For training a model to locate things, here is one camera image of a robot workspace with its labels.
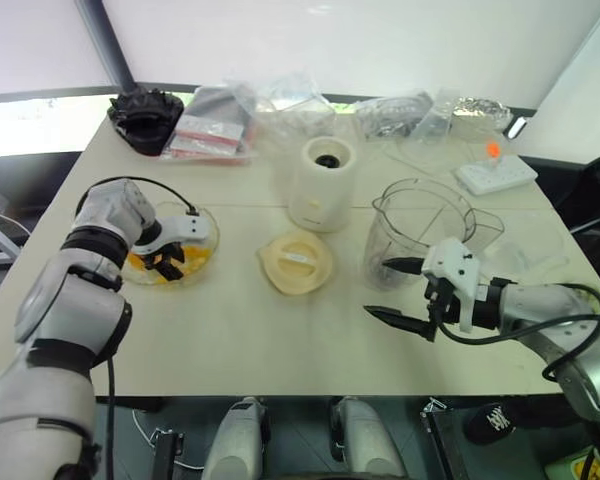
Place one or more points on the red white packets bag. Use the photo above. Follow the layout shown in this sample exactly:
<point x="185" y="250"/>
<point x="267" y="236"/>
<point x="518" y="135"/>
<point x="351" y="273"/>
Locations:
<point x="205" y="135"/>

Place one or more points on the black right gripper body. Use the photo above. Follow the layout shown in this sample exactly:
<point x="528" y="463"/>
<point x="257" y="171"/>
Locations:
<point x="442" y="300"/>

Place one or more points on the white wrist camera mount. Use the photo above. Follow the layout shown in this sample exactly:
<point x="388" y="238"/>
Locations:
<point x="187" y="227"/>
<point x="450" y="265"/>

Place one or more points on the orange segments pile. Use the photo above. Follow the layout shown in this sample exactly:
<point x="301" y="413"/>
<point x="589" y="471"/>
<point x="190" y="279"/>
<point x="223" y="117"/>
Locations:
<point x="195" y="260"/>

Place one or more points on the white power strip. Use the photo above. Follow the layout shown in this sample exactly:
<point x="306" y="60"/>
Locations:
<point x="500" y="175"/>

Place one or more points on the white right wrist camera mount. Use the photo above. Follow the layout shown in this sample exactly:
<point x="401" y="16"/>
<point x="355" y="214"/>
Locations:
<point x="450" y="265"/>

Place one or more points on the clear blender jar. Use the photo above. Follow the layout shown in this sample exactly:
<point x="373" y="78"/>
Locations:
<point x="405" y="225"/>

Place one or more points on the large black bag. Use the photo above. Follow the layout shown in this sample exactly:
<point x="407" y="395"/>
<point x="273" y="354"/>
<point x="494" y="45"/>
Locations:
<point x="595" y="200"/>

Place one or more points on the small black white device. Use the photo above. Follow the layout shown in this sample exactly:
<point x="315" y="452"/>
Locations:
<point x="516" y="128"/>

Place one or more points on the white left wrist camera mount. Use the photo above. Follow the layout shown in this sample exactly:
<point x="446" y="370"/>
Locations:
<point x="187" y="227"/>

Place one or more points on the black object white print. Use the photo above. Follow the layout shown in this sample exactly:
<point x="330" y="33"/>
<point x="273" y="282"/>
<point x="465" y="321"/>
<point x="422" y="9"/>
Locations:
<point x="495" y="420"/>

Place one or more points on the crumpled aluminium foil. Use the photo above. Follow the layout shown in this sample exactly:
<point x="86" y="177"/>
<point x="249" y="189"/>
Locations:
<point x="480" y="107"/>

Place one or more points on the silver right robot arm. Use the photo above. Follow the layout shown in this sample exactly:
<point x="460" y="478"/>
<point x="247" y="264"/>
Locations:
<point x="535" y="300"/>

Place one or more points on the cream blender lid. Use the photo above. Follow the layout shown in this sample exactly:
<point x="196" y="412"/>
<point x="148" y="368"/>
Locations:
<point x="295" y="270"/>

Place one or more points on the black clamp under table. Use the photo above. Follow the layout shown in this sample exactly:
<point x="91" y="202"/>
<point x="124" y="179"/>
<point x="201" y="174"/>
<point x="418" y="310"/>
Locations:
<point x="167" y="450"/>

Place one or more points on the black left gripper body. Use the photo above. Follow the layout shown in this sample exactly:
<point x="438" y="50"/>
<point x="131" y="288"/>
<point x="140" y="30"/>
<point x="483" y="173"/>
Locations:
<point x="157" y="256"/>

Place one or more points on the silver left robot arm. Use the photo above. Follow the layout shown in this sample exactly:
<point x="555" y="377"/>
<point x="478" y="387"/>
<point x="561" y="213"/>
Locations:
<point x="70" y="310"/>

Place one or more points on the silver rounded robot leg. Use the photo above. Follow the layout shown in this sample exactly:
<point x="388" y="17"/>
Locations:
<point x="365" y="440"/>
<point x="235" y="445"/>

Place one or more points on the black metal frame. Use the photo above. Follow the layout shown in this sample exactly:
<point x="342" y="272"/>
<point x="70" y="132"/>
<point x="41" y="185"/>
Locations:
<point x="445" y="440"/>

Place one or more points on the small orange tag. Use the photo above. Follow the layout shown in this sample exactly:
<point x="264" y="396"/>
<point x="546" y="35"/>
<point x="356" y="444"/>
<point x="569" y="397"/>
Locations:
<point x="492" y="149"/>

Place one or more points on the white blender base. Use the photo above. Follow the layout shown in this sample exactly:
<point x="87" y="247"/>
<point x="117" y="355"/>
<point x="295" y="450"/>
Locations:
<point x="322" y="195"/>

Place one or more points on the crumpled black plastic bag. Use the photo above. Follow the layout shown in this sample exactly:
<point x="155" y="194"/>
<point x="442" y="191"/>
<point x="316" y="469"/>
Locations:
<point x="145" y="125"/>

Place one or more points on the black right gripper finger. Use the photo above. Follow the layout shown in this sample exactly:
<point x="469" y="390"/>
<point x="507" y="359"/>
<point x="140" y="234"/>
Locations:
<point x="405" y="322"/>
<point x="407" y="265"/>

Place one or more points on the flat clear plastic bag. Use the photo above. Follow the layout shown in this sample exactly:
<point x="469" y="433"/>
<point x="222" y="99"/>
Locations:
<point x="432" y="117"/>

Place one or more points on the crumpled clear plastic bag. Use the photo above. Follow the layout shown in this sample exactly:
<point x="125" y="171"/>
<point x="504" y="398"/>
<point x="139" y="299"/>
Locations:
<point x="300" y="115"/>

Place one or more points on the clear glass bowl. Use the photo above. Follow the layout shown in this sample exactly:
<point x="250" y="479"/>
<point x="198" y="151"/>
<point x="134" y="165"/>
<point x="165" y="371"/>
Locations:
<point x="211" y="232"/>

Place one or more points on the dark window pillar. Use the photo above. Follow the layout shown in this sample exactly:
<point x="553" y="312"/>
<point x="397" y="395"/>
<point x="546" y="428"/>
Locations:
<point x="105" y="45"/>

